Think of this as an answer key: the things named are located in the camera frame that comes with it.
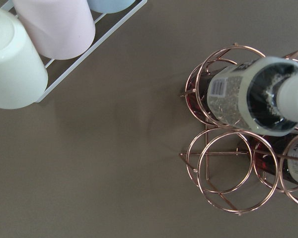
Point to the blue plastic cup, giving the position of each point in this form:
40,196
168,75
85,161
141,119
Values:
109,6

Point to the pink plastic cup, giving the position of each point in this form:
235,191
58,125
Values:
59,29

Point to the copper wire bottle basket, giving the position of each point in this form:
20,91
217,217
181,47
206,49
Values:
220,160

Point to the tea bottle by robot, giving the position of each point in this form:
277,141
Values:
286,145

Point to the white plastic cup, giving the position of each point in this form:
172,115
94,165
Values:
23,76

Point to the white cup drying rack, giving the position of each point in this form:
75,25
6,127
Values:
106,25

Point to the tea bottle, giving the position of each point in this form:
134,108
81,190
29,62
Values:
286,145
260,96

